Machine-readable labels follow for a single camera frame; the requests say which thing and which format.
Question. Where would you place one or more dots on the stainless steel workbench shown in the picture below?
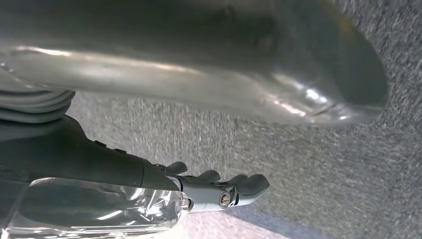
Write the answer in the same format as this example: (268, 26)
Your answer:
(197, 49)

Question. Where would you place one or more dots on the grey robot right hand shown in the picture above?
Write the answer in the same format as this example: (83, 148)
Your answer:
(82, 165)

